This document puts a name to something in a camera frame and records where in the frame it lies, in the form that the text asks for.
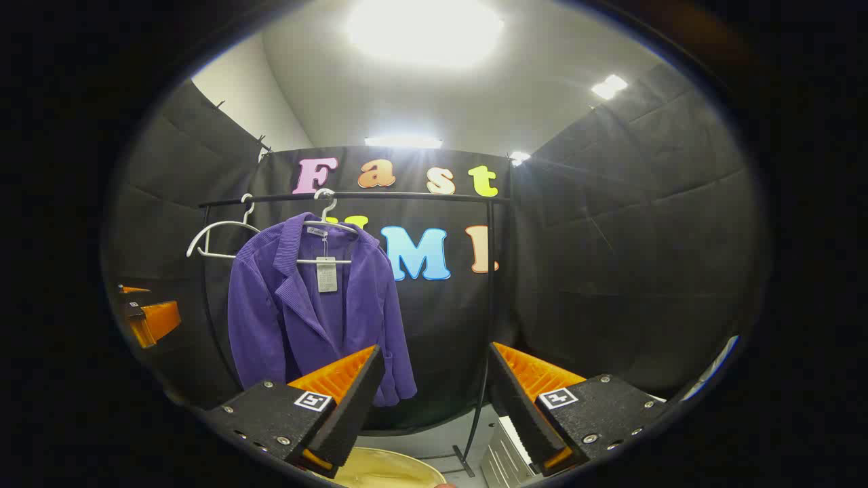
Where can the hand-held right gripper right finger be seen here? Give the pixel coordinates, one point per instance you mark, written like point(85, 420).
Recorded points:
point(519, 413)

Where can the cream laundry hamper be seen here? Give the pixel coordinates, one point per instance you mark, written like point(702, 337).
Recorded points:
point(386, 471)

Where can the black backdrop cloth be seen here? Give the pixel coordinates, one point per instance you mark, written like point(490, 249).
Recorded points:
point(610, 271)

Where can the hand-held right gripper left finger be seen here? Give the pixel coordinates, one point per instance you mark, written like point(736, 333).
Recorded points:
point(356, 407)

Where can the white paper hang tag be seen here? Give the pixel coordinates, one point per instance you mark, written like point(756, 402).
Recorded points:
point(327, 274)

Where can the black metal clothes rack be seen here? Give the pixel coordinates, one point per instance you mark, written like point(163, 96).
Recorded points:
point(407, 196)

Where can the grey ribbed plastic container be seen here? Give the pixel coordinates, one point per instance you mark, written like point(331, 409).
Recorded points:
point(502, 461)

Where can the large ceiling light panel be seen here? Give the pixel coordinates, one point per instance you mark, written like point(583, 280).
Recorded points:
point(424, 30)

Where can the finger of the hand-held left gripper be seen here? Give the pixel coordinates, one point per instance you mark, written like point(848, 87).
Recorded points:
point(159, 322)
point(132, 290)

